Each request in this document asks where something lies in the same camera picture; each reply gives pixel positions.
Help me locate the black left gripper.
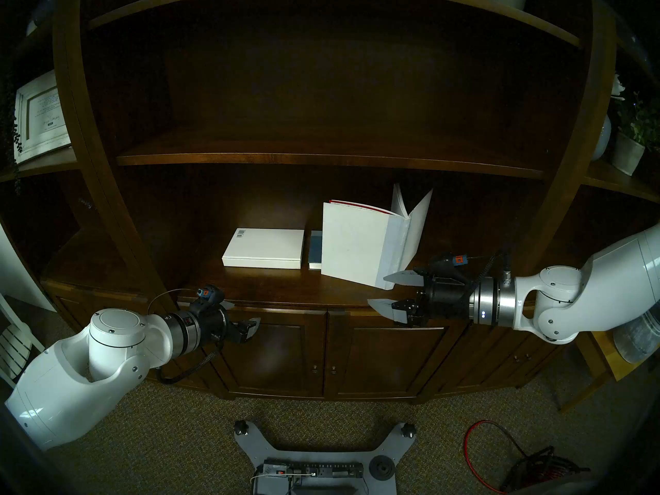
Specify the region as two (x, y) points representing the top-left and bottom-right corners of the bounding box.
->
(196, 302), (261, 351)

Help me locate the large white book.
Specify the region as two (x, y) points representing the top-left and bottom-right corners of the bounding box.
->
(321, 184), (434, 291)

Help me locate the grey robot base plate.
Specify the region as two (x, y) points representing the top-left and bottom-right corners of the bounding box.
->
(235, 421), (416, 495)

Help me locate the light wooden side table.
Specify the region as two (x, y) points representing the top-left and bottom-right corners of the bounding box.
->
(559, 329), (660, 412)

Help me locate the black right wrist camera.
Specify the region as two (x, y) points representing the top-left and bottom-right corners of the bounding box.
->
(431, 253), (471, 281)

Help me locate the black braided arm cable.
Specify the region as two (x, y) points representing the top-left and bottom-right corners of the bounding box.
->
(157, 339), (223, 385)
(466, 251), (510, 300)

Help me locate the thin grey camera wire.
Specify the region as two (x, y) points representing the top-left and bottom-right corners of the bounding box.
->
(147, 290), (200, 315)

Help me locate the white slatted chair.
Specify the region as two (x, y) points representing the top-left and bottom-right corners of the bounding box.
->
(0, 293), (47, 389)

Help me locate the dark wooden bookshelf cabinet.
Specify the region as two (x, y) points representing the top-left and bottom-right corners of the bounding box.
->
(0, 0), (660, 404)

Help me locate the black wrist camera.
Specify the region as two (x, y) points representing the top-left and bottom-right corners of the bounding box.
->
(191, 285), (226, 314)
(431, 253), (471, 281)

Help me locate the black round base disc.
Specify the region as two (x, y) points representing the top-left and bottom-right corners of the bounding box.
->
(370, 455), (395, 482)

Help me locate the translucent ribbed plastic jar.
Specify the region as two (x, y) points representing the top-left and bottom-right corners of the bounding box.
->
(614, 313), (660, 365)

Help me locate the green plant in white pot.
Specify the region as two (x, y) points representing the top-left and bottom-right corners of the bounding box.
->
(611, 89), (660, 176)

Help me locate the dark hanging bead plant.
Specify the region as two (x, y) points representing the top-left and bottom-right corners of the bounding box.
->
(3, 71), (24, 195)

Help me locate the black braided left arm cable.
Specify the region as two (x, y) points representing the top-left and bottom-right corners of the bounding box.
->
(157, 339), (223, 385)

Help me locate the white book with barcode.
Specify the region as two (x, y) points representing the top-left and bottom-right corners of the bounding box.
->
(222, 228), (305, 269)

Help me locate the white vase with white flower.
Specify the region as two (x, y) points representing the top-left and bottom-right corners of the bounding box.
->
(590, 74), (627, 162)

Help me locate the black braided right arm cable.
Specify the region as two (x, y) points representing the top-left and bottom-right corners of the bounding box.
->
(466, 251), (510, 300)

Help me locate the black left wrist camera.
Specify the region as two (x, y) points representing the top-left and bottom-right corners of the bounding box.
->
(191, 285), (226, 314)

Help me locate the red cable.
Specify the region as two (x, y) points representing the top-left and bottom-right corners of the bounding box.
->
(464, 420), (526, 494)

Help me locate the white framed certificate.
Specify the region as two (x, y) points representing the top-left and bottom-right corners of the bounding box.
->
(13, 69), (73, 164)

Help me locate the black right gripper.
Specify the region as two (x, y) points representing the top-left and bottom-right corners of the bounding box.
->
(367, 271), (477, 325)

